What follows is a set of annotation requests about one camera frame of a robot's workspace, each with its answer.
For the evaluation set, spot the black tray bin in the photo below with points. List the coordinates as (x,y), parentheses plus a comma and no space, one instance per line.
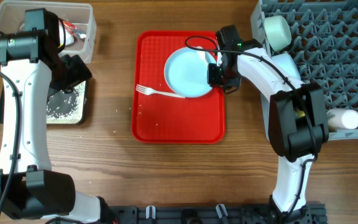
(70,105)

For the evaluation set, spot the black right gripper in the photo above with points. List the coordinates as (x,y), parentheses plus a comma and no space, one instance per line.
(212,79)

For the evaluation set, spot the clear plastic bin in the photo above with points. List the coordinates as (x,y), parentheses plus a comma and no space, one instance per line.
(12,17)

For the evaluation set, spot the light blue plate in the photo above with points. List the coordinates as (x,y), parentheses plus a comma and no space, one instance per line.
(186,74)

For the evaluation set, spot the white napkin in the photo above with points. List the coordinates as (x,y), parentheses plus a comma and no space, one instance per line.
(65,36)

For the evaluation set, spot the red plastic tray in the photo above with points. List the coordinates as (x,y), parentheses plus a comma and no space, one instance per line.
(169,120)

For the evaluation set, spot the grey dishwasher rack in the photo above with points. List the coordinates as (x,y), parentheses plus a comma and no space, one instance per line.
(324,47)

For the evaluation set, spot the white plastic cup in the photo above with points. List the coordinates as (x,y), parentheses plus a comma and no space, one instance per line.
(339,118)

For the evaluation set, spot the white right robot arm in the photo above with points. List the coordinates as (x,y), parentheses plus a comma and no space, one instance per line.
(297,121)

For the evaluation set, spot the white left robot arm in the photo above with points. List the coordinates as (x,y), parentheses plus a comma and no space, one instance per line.
(29,188)

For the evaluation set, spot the red snack wrapper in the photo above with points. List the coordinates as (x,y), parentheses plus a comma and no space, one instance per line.
(74,30)

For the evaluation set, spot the light blue bowl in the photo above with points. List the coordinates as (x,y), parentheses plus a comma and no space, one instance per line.
(285,61)

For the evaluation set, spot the yellow plastic cup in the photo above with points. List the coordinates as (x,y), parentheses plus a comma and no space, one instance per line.
(299,114)

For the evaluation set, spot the white rice pile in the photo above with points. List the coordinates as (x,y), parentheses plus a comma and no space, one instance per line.
(70,105)

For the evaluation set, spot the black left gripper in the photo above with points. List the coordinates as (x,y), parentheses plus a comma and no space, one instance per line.
(78,70)

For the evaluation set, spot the mint green bowl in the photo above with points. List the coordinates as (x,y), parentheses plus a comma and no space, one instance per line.
(277,32)

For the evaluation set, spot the white plastic fork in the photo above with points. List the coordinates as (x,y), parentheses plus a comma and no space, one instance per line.
(150,91)

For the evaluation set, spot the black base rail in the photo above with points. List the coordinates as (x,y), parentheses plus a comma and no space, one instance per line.
(247,214)

